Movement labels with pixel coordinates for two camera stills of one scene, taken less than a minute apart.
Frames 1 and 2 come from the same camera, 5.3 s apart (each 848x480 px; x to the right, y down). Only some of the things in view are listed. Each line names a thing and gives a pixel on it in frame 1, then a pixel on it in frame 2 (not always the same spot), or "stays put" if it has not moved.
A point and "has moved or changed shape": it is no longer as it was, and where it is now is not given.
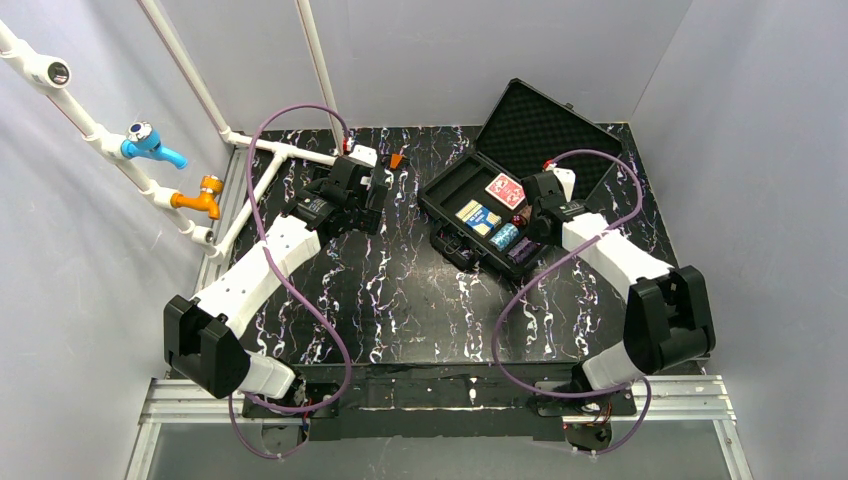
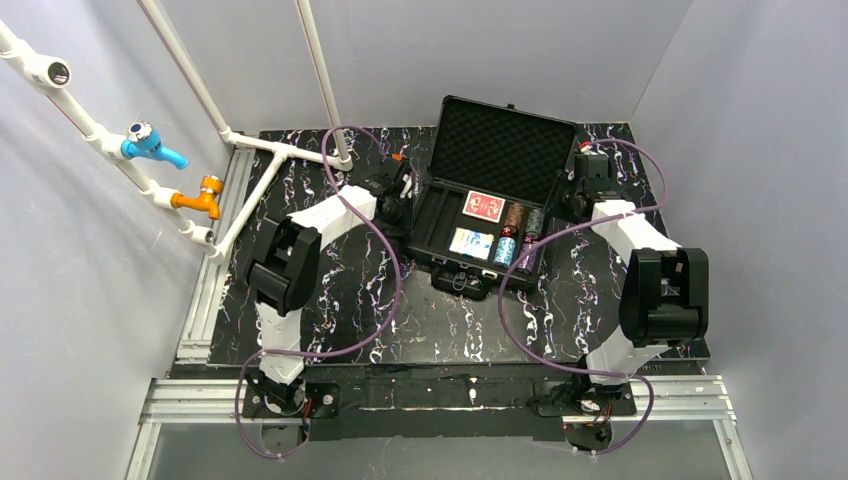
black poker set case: (478, 208) has moved or changed shape
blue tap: (143, 141) stays put
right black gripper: (530, 216) -> (573, 198)
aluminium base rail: (695, 401) stays put
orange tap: (211, 187) stays put
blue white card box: (478, 218) -> (472, 244)
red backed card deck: (506, 190) -> (482, 206)
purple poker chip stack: (523, 251) has moved or changed shape
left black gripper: (374, 192) -> (403, 201)
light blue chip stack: (505, 237) -> (505, 253)
